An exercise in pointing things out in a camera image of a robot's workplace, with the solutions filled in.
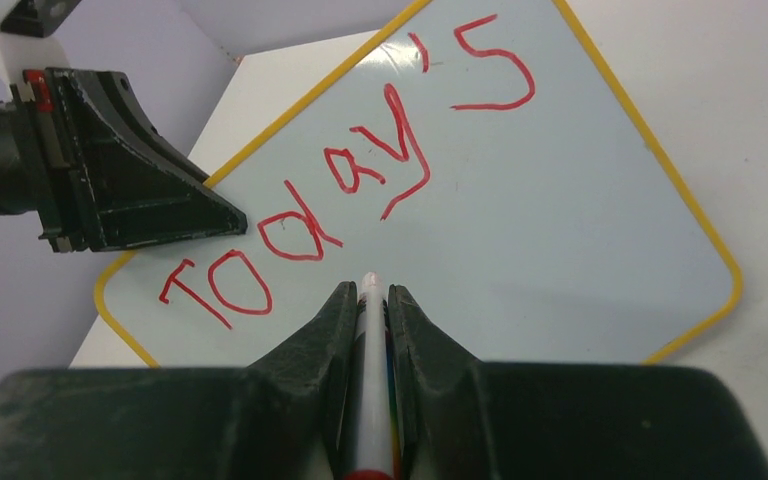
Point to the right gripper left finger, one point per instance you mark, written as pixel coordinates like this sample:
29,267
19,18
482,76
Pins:
275,419

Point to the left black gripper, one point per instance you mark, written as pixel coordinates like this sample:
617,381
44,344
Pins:
102,177

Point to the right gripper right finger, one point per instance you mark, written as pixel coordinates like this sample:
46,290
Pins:
472,419

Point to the white red marker pen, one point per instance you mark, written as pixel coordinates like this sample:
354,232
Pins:
370,444

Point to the yellow-framed whiteboard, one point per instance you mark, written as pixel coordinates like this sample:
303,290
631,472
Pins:
483,155

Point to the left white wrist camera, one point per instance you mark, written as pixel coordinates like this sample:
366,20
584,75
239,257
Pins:
26,36

